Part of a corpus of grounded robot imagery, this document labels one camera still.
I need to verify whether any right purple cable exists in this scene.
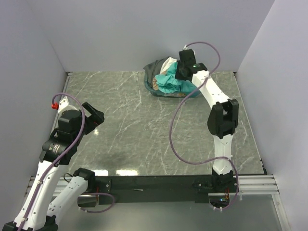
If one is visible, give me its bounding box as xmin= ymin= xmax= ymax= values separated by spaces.
xmin=169 ymin=42 xmax=241 ymax=212

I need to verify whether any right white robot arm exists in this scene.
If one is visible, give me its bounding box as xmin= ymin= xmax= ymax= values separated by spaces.
xmin=175 ymin=49 xmax=239 ymax=192

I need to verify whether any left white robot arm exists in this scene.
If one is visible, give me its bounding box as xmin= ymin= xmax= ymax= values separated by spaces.
xmin=3 ymin=99 xmax=104 ymax=231

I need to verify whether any white t shirt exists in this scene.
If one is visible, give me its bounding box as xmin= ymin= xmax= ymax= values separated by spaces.
xmin=160 ymin=57 xmax=177 ymax=74

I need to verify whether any teal t shirt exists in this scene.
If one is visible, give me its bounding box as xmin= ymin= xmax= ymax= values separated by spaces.
xmin=159 ymin=62 xmax=196 ymax=93

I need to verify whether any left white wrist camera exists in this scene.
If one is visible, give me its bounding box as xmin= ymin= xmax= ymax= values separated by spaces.
xmin=51 ymin=96 xmax=76 ymax=115

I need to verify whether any beige t shirt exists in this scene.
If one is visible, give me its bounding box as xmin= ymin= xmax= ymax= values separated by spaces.
xmin=152 ymin=70 xmax=168 ymax=90

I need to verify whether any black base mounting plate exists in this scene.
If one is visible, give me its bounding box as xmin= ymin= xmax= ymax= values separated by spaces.
xmin=77 ymin=175 xmax=239 ymax=209

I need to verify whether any teal plastic laundry basket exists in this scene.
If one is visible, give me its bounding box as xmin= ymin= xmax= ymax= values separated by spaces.
xmin=144 ymin=77 xmax=189 ymax=98

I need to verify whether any dark grey t shirt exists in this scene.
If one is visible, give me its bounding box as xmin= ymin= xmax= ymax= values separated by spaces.
xmin=143 ymin=57 xmax=168 ymax=85

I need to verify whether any aluminium frame rail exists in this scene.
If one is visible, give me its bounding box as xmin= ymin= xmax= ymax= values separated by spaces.
xmin=25 ymin=175 xmax=280 ymax=198

